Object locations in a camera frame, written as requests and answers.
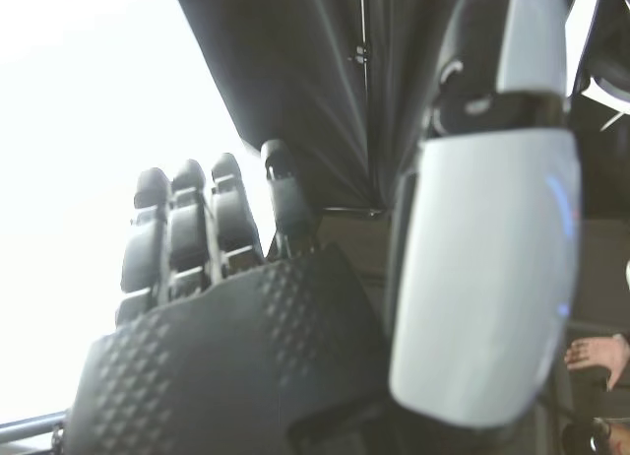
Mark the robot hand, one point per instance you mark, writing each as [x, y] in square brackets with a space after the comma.
[221, 351]

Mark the person's hand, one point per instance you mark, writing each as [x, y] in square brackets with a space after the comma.
[600, 354]

